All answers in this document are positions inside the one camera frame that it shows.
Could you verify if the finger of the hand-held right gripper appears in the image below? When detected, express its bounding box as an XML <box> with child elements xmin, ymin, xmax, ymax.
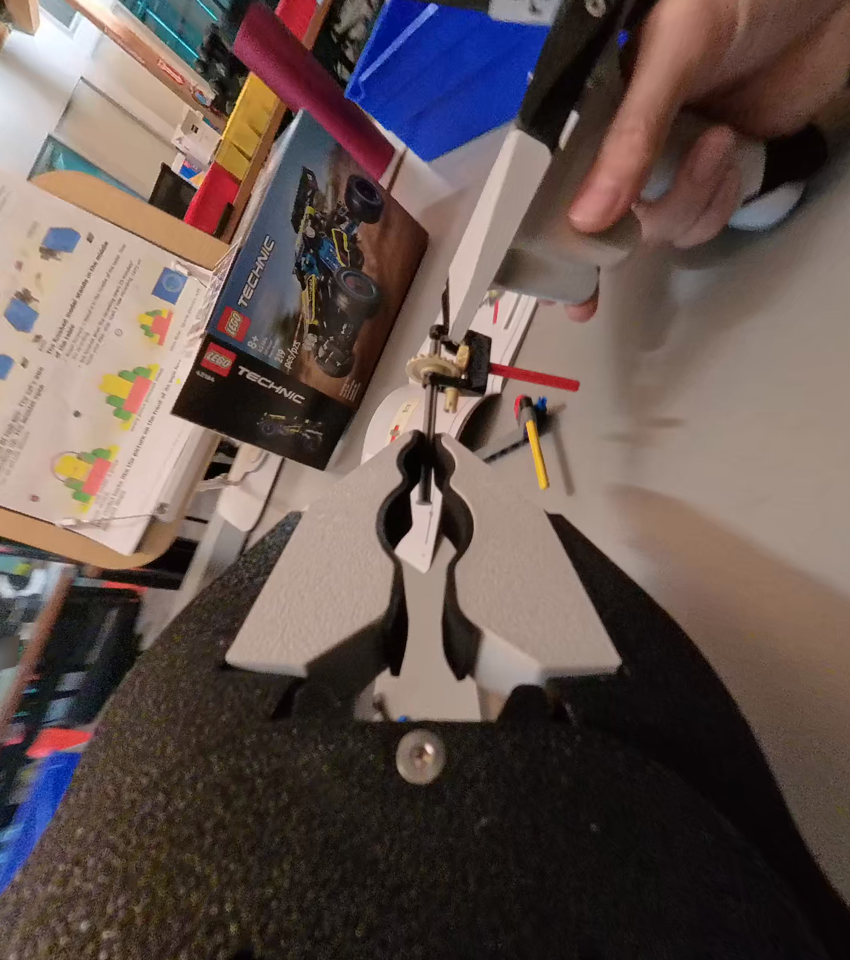
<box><xmin>444</xmin><ymin>129</ymin><xmax>553</xmax><ymax>345</ymax></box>

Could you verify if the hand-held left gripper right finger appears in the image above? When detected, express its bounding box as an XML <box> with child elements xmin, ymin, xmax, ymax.
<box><xmin>434</xmin><ymin>432</ymin><xmax>624</xmax><ymax>702</ymax></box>

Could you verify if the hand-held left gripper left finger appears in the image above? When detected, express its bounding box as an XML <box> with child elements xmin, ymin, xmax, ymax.
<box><xmin>224</xmin><ymin>430</ymin><xmax>426</xmax><ymax>702</ymax></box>

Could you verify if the lego gear axle assembly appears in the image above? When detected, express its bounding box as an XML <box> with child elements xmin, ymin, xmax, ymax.
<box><xmin>404</xmin><ymin>328</ymin><xmax>582</xmax><ymax>504</ymax></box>

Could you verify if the small Lego parts cluster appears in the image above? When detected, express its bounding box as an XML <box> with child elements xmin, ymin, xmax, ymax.
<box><xmin>513</xmin><ymin>394</ymin><xmax>551</xmax><ymax>491</ymax></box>

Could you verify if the grey lego axle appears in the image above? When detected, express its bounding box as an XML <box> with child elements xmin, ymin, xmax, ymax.
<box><xmin>551</xmin><ymin>407</ymin><xmax>576</xmax><ymax>496</ymax></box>

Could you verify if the lego set box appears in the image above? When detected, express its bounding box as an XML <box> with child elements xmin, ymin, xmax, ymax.
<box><xmin>170</xmin><ymin>110</ymin><xmax>430</xmax><ymax>472</ymax></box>

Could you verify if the person's right hand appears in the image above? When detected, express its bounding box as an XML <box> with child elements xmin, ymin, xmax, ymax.
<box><xmin>563</xmin><ymin>0</ymin><xmax>850</xmax><ymax>325</ymax></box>

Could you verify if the tagged blue storage bin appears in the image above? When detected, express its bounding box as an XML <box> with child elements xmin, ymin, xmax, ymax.
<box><xmin>344</xmin><ymin>0</ymin><xmax>555</xmax><ymax>163</ymax></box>

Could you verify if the white plastic device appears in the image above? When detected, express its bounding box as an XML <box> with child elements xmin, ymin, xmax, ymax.
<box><xmin>213</xmin><ymin>450</ymin><xmax>285</xmax><ymax>535</ymax></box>

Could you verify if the open instruction booklet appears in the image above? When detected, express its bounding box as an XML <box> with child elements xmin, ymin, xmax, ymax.
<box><xmin>359</xmin><ymin>288</ymin><xmax>540</xmax><ymax>575</ymax></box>

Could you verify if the maroon foam roll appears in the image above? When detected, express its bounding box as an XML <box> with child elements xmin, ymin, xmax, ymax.
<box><xmin>232</xmin><ymin>2</ymin><xmax>397</xmax><ymax>181</ymax></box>

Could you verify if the yellow storage bin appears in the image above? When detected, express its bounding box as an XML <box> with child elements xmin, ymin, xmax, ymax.
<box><xmin>213</xmin><ymin>73</ymin><xmax>289</xmax><ymax>175</ymax></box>

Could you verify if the red storage bin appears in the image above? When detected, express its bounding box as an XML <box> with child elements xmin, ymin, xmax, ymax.
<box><xmin>183</xmin><ymin>159</ymin><xmax>247</xmax><ymax>240</ymax></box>

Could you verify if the white carton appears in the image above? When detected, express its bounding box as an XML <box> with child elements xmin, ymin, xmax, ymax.
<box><xmin>168</xmin><ymin>105</ymin><xmax>222</xmax><ymax>168</ymax></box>

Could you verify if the printed paper sheet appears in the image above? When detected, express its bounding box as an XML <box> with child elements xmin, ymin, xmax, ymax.
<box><xmin>0</xmin><ymin>144</ymin><xmax>210</xmax><ymax>558</ymax></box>

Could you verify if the wooden board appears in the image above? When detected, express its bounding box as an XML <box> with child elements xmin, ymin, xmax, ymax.
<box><xmin>0</xmin><ymin>138</ymin><xmax>234</xmax><ymax>573</ymax></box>

